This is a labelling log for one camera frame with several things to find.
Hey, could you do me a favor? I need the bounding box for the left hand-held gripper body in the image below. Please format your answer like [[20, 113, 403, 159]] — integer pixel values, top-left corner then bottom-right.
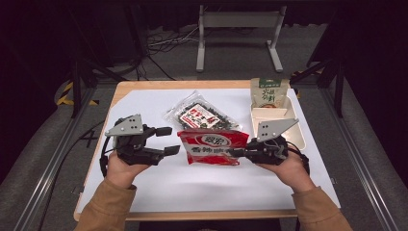
[[104, 114, 166, 167]]

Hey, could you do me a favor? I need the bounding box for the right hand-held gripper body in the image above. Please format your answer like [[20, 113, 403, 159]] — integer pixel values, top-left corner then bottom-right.
[[244, 117, 300, 167]]

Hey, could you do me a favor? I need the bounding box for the white plastic divided storage box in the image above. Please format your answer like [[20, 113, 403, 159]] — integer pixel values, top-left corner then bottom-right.
[[249, 95, 307, 151]]

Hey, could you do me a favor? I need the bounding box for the red seasoning packet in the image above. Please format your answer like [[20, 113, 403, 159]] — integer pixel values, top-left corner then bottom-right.
[[177, 128, 250, 167]]

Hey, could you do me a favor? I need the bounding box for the beige and green seasoning packet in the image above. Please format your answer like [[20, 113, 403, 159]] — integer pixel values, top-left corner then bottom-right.
[[249, 77, 291, 110]]

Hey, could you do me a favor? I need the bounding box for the person's left hand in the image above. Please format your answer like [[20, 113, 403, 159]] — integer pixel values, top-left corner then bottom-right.
[[105, 151, 152, 190]]

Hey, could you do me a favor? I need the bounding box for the person's right hand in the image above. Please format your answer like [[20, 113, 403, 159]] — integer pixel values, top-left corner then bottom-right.
[[256, 150, 317, 194]]

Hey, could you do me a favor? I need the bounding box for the clear packet of dark spices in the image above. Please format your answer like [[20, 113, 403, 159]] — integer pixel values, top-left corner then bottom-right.
[[165, 90, 242, 132]]

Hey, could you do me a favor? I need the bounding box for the black metal stand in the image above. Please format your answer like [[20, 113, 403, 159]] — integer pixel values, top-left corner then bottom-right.
[[68, 57, 129, 118], [290, 59, 345, 118]]

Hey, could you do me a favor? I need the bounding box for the yellow and black striped tape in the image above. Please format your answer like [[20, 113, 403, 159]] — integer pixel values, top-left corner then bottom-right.
[[57, 81, 99, 107]]

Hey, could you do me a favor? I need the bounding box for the grey metal floor stand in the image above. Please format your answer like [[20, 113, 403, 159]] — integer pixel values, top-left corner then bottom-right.
[[195, 4, 288, 73]]

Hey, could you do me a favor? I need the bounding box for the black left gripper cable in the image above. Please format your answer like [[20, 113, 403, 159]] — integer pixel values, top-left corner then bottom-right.
[[99, 137, 117, 178]]

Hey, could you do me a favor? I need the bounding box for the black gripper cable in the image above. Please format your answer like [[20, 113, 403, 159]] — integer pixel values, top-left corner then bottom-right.
[[284, 141, 311, 176], [99, 137, 117, 178]]

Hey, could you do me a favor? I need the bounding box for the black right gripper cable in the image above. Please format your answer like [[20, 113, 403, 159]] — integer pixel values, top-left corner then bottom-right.
[[284, 141, 311, 176]]

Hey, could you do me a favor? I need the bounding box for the black floor cable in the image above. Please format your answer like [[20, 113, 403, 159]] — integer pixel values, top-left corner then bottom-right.
[[37, 119, 107, 231]]

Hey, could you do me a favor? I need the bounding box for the aluminium floor rail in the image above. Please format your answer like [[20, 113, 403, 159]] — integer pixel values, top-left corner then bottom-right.
[[13, 86, 97, 231], [320, 88, 400, 231]]

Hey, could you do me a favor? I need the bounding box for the bundle of floor cables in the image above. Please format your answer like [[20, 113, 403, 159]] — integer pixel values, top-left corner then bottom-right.
[[134, 27, 200, 81]]

